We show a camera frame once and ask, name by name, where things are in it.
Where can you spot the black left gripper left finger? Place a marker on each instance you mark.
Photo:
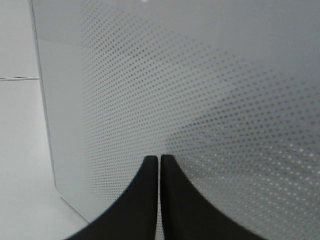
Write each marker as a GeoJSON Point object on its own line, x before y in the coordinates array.
{"type": "Point", "coordinates": [134, 214]}

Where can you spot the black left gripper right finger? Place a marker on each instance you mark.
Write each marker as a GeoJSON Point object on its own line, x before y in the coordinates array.
{"type": "Point", "coordinates": [187, 215]}

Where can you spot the white microwave door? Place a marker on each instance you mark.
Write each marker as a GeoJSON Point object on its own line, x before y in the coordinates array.
{"type": "Point", "coordinates": [231, 88]}

